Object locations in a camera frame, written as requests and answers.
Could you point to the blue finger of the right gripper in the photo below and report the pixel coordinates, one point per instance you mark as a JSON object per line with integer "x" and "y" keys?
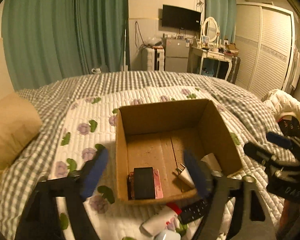
{"x": 286, "y": 142}
{"x": 258, "y": 154}

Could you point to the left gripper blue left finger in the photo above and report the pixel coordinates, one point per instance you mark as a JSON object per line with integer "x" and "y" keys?
{"x": 40, "y": 218}

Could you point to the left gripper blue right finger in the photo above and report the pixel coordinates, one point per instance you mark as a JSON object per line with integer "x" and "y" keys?
{"x": 250, "y": 218}

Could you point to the white Ugreen charger block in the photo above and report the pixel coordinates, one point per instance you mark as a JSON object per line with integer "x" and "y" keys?
{"x": 212, "y": 162}

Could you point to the black remote control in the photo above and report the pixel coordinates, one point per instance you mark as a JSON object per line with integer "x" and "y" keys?
{"x": 194, "y": 211}

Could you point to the white wall plug adapter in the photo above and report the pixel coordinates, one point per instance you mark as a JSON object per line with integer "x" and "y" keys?
{"x": 182, "y": 178}

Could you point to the pink red packet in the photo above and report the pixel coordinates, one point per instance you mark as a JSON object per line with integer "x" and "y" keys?
{"x": 157, "y": 184}

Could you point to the white tube red cap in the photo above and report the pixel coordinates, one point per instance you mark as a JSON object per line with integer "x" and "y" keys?
{"x": 166, "y": 218}

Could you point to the small black box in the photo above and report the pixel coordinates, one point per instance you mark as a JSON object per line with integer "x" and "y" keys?
{"x": 144, "y": 183}

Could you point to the grey checkered duvet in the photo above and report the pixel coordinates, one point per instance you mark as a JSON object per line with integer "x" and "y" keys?
{"x": 65, "y": 97}

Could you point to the cream puffer jacket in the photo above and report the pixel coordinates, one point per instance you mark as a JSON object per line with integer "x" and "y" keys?
{"x": 282, "y": 104}

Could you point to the white car charger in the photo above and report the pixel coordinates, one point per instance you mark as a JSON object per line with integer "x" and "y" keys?
{"x": 168, "y": 235}

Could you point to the open cardboard box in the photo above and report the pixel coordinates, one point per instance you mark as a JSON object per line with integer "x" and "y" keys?
{"x": 156, "y": 134}

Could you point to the dark checkered suitcase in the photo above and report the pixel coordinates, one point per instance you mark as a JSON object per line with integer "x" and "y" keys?
{"x": 234, "y": 69}

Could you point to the blue basket under table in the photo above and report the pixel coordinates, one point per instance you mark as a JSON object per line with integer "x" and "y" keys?
{"x": 208, "y": 71}

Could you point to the white louvred wardrobe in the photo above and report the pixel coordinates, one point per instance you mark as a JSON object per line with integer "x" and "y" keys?
{"x": 265, "y": 38}

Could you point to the beige pillow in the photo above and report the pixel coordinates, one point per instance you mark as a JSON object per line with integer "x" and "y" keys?
{"x": 19, "y": 124}

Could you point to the white floral quilted mat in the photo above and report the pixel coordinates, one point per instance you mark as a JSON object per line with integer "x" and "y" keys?
{"x": 110, "y": 217}

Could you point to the white dressing table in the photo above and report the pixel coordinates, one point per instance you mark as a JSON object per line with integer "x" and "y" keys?
{"x": 208, "y": 54}

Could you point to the white oval vanity mirror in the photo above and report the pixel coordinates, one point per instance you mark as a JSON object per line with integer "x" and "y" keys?
{"x": 209, "y": 29}

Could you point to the silver mini fridge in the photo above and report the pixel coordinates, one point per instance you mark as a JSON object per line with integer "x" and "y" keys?
{"x": 176, "y": 55}

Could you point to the white suitcase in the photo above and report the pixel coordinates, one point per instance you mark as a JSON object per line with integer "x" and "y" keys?
{"x": 153, "y": 58}

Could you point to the small green curtain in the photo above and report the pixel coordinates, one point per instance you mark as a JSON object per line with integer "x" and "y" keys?
{"x": 224, "y": 12}

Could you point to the white mop pole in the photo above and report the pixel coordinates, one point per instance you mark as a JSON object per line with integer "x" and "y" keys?
{"x": 124, "y": 66}

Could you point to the large green curtain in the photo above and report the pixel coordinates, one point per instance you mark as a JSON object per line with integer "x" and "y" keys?
{"x": 49, "y": 40}

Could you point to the black wall television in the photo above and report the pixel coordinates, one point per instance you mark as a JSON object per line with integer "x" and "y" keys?
{"x": 180, "y": 18}

